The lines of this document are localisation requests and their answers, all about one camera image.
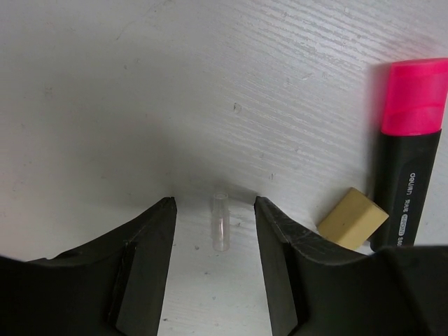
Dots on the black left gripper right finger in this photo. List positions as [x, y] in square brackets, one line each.
[315, 287]

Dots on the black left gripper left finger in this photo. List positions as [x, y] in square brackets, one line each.
[112, 285]

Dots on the clear small pen cap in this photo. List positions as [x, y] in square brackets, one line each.
[220, 222]

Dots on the tan eraser block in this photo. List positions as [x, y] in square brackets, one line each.
[352, 221]

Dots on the pink black highlighter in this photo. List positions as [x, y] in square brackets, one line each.
[410, 130]

